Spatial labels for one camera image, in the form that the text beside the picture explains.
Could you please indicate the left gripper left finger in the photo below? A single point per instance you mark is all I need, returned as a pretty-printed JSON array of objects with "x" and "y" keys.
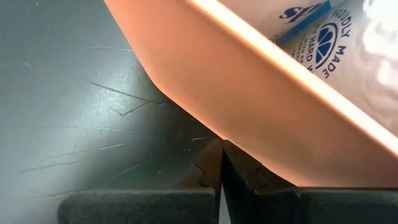
[{"x": 140, "y": 207}]

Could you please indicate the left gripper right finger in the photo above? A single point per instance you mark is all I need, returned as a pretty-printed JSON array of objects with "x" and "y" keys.
[{"x": 311, "y": 207}]

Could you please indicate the orange plastic bin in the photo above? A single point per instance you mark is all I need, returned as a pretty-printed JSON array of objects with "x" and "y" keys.
[{"x": 248, "y": 102}]

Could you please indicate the silver Spindrift can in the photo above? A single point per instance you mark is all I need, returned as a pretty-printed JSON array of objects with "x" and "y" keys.
[
  {"x": 357, "y": 62},
  {"x": 270, "y": 15}
]

